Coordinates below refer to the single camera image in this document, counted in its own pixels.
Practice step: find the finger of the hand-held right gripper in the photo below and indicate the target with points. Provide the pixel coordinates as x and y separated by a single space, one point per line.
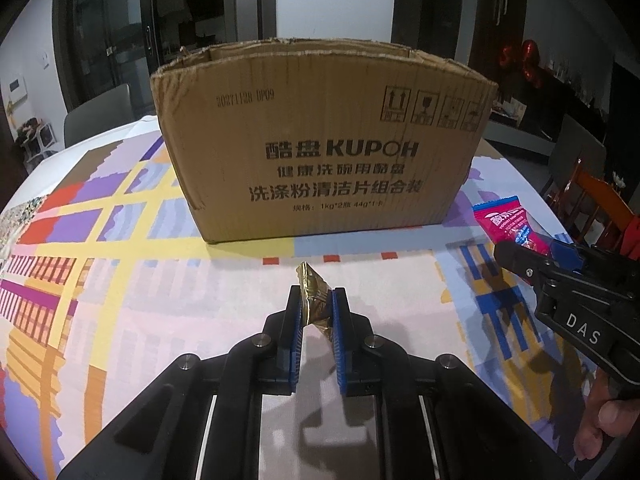
520 260
567 254

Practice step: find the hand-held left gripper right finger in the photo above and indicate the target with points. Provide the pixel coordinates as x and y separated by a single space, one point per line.
340 340

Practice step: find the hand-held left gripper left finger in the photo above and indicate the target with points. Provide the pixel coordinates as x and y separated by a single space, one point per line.
295 340

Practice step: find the pink snack packet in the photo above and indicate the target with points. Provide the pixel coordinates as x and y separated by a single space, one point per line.
505 222

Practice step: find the gold snack packet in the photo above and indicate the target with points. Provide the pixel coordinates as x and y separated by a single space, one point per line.
312 300

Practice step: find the brown cardboard box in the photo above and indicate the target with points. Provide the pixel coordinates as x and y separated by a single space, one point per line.
320 150

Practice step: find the person's right hand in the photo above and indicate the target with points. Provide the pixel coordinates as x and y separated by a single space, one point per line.
600 422

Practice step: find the orange wooden chair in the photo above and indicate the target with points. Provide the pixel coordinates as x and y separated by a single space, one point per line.
600 200

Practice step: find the grey dining chair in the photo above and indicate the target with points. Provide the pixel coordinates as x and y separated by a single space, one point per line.
97 112
575 155

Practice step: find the white low bench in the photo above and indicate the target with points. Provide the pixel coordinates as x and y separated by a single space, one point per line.
515 120

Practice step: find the dark sideboard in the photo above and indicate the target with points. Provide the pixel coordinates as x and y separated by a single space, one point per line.
590 90

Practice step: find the red foil balloons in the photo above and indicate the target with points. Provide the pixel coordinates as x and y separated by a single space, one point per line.
525 62

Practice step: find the dark wardrobe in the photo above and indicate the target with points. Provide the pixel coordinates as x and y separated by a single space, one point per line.
500 10

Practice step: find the floral patterned cloth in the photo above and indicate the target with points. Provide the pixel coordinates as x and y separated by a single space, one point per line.
15 220

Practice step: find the white shoe rack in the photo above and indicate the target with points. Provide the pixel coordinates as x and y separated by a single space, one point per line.
36 136

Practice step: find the dark sliding glass door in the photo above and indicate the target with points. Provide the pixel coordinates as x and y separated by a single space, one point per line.
150 20

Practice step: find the white wall intercom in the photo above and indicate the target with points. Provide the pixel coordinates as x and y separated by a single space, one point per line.
17 88

